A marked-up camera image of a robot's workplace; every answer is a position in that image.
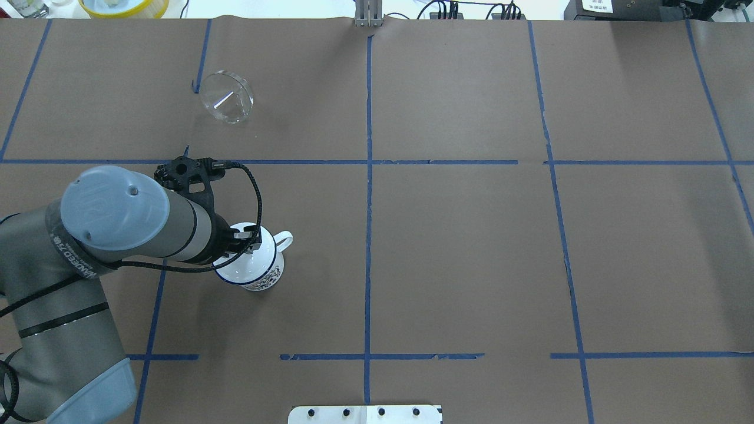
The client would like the aluminium frame post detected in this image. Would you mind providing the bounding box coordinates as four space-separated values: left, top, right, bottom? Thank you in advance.
353 0 384 28

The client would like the black power strip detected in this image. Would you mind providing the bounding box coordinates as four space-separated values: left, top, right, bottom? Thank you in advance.
413 1 526 21

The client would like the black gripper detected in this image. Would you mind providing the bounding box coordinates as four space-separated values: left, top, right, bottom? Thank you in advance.
154 155 262 255

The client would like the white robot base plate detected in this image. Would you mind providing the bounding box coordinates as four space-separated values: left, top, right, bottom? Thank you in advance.
287 405 444 423

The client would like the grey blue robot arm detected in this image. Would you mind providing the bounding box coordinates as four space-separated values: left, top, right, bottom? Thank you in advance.
2 156 262 423

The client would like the black equipment box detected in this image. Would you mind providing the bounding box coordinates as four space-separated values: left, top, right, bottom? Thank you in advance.
563 1 687 22

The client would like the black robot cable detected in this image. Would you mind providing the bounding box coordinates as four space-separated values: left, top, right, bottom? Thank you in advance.
0 161 263 423

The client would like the white enamel mug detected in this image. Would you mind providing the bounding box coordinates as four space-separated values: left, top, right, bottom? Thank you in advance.
213 227 293 292

